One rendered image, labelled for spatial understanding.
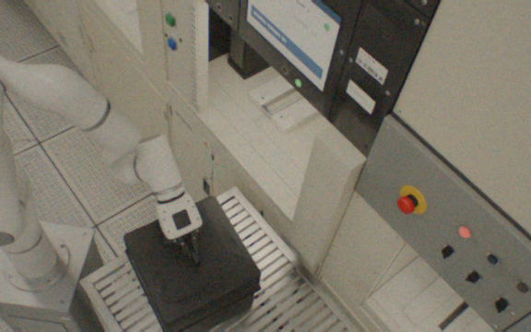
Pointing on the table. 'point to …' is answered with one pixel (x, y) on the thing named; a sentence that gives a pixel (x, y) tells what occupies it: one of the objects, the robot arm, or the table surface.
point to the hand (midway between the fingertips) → (190, 248)
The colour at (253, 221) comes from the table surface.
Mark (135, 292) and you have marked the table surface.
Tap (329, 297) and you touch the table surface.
